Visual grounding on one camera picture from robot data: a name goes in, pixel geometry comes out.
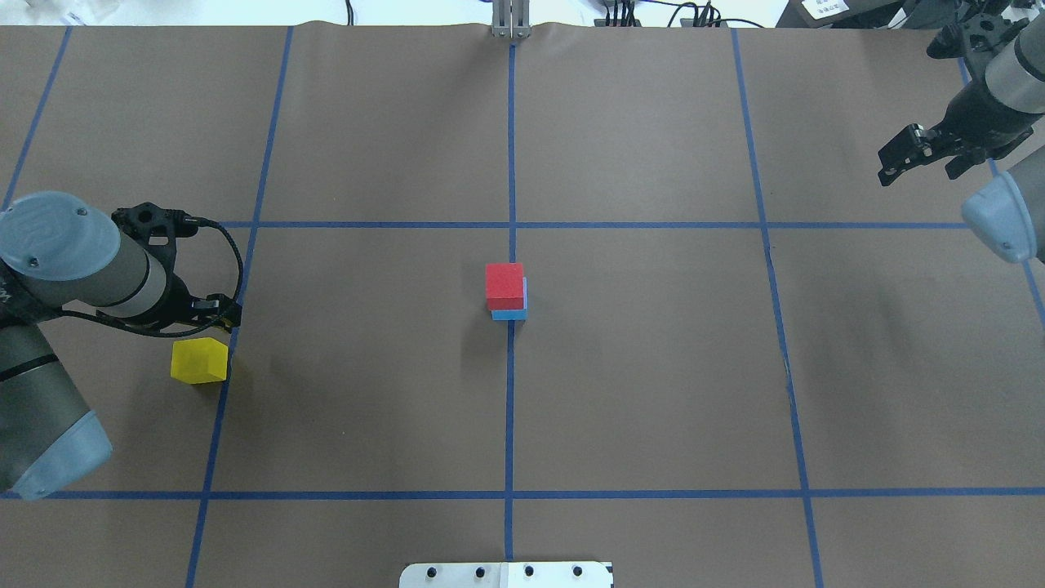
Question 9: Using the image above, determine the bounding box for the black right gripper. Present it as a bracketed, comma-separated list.
[878, 83, 1034, 187]

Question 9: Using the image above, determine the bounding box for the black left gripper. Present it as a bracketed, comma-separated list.
[160, 278, 242, 331]

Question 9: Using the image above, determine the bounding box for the yellow cube block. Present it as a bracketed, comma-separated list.
[169, 337, 230, 385]

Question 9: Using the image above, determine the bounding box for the red cube block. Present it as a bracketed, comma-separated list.
[485, 263, 526, 312]

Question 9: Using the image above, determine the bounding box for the blue cube block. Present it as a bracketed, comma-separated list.
[491, 278, 529, 323]

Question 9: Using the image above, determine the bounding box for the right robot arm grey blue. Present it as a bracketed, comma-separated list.
[878, 16, 1044, 264]

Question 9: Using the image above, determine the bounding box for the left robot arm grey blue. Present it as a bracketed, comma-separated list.
[1, 190, 246, 501]

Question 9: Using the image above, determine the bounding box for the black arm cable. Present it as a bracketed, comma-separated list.
[49, 217, 246, 339]

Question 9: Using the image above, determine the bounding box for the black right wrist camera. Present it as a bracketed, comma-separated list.
[926, 14, 1030, 60]

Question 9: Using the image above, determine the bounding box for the aluminium frame post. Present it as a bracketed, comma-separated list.
[488, 0, 532, 40]

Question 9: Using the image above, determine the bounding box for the white camera pole with base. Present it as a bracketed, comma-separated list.
[398, 561, 616, 587]

